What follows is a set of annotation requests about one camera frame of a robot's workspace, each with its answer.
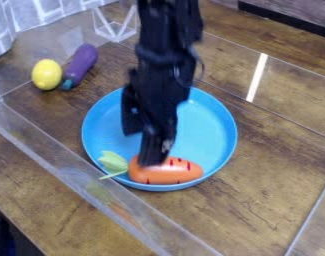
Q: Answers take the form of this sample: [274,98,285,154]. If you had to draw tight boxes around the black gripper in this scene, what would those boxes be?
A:
[119,49,202,167]

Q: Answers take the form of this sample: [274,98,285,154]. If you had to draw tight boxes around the dark wooden board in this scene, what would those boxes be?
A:
[238,0,325,37]

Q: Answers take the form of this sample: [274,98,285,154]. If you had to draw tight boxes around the yellow toy lemon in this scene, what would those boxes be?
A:
[31,59,62,91]

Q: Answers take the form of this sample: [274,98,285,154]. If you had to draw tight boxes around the purple toy eggplant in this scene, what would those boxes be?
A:
[62,44,98,90]

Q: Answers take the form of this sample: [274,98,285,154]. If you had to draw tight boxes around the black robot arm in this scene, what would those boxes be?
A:
[121,0,203,166]

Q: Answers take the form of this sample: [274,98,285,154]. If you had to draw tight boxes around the clear acrylic barrier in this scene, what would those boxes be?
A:
[0,96,222,256]

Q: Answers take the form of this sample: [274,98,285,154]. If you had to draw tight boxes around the orange toy carrot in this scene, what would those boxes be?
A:
[98,151,203,185]

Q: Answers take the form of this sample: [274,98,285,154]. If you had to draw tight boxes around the blue round tray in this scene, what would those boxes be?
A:
[82,88,238,192]

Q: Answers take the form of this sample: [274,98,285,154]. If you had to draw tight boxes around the grey white curtain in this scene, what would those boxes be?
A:
[0,0,118,56]

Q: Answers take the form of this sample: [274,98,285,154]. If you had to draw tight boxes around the clear acrylic stand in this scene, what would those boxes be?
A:
[93,5,138,43]

